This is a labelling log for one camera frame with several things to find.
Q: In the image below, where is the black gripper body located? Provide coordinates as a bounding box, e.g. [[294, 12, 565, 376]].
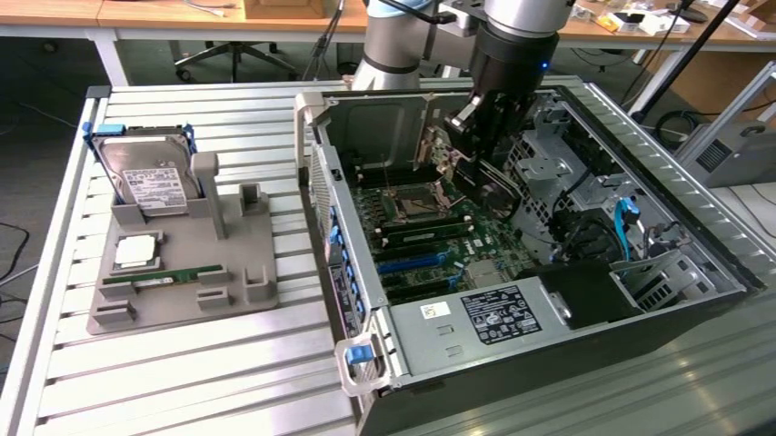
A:
[[469, 25, 560, 99]]

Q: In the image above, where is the graphics card with metal bracket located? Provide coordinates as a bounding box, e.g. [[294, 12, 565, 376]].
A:
[[414, 92, 523, 222]]

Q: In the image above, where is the silver drive cage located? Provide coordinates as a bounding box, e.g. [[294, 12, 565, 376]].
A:
[[511, 97, 629, 219]]

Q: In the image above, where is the metal socket cover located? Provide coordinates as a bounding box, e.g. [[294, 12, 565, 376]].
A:
[[430, 179, 466, 210]]

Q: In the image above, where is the CPU socket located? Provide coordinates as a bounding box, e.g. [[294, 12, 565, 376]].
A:
[[390, 185, 450, 223]]

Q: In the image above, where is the small white box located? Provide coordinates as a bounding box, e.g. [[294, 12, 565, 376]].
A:
[[608, 11, 690, 36]]

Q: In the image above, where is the green motherboard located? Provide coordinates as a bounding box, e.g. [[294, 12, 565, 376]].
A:
[[350, 181, 546, 305]]

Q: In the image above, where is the black RAM stick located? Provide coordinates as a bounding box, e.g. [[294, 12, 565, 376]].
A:
[[378, 222, 474, 249]]

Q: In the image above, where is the black tripod pole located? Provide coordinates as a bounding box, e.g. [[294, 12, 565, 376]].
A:
[[626, 0, 744, 114]]

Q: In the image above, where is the silver chipset heatsink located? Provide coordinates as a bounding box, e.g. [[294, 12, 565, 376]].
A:
[[469, 263, 505, 285]]

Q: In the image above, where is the blue expansion slot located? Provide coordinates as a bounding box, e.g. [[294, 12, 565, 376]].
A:
[[375, 253, 447, 273]]

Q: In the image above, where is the black plastic shroud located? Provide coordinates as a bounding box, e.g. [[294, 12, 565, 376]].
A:
[[519, 265, 644, 331]]

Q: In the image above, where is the cardboard box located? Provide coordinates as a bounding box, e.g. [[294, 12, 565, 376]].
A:
[[243, 0, 341, 20]]

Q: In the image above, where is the gray metal cabinet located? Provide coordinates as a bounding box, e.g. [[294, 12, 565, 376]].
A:
[[672, 61, 776, 190]]

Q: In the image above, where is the silver disk bay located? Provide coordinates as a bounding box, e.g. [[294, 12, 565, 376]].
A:
[[609, 248, 720, 314]]

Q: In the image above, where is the black office chair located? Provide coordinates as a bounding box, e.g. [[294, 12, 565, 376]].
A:
[[174, 40, 298, 84]]

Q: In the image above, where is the gray power supply unit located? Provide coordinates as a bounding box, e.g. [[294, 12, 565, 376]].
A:
[[386, 275, 574, 379]]

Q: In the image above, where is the gray parts rack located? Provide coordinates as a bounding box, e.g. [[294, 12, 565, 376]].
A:
[[87, 152, 282, 337]]

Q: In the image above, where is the hard disk with blue carrier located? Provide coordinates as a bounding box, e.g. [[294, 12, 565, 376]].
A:
[[80, 121, 204, 218]]

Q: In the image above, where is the green RAM stick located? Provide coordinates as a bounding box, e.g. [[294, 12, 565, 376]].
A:
[[101, 267, 223, 287]]

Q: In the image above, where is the silver CPU chip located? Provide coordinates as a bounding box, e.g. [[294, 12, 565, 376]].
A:
[[113, 235, 160, 267]]

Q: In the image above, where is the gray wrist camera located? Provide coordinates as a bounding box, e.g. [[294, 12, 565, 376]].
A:
[[437, 0, 487, 38]]

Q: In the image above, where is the wooden desk with white frame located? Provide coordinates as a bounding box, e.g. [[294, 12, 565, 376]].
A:
[[557, 0, 776, 114], [0, 0, 371, 87]]

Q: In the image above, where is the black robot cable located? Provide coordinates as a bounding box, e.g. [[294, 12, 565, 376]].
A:
[[378, 0, 457, 25]]

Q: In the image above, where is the black wire bundle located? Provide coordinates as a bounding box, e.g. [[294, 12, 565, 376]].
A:
[[548, 211, 624, 264]]

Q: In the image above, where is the blue wire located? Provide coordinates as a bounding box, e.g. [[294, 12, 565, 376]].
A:
[[612, 197, 641, 263]]

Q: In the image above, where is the black hanging cable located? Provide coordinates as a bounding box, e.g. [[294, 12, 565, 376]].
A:
[[302, 0, 349, 84]]

